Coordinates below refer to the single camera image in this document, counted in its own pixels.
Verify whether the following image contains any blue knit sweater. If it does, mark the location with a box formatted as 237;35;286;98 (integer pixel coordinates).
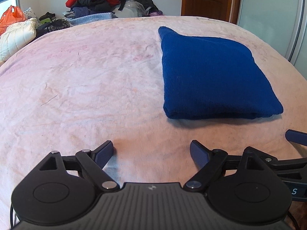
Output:
158;26;284;120

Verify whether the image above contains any pink floral bed cover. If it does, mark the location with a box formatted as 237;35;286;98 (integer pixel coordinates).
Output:
1;16;306;229

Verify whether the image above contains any frosted glass wardrobe door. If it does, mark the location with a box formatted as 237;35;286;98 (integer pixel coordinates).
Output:
237;0;306;77

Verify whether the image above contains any dark leopard print cloth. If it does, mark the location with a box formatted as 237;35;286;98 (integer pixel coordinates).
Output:
36;18;70;37

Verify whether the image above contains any light blue folded blanket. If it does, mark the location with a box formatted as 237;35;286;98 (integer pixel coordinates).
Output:
69;12;118;26

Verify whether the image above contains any white quilted pillow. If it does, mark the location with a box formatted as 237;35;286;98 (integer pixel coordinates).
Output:
1;18;37;65

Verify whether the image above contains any green box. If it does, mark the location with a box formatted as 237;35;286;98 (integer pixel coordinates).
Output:
40;18;51;24

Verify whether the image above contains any clear plastic storage bag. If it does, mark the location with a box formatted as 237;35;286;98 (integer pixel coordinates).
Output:
112;0;147;18

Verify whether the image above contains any floral grey cushion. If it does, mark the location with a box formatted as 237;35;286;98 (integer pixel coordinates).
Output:
23;7;39;22

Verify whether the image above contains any orange plastic bag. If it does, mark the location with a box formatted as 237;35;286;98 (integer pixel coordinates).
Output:
0;5;26;35

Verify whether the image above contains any black bag near wall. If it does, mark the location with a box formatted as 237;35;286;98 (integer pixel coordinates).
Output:
135;0;159;15

